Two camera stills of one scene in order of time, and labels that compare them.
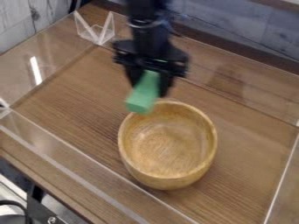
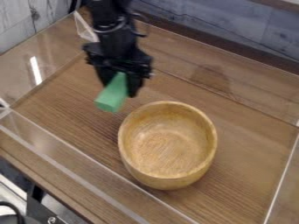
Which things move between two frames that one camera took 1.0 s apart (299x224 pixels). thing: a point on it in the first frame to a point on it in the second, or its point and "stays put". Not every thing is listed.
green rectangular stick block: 146,93 to 111,99
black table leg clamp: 38,213 stays put
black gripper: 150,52 to 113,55
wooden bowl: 169,146 stays put
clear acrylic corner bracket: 95,33 stays put
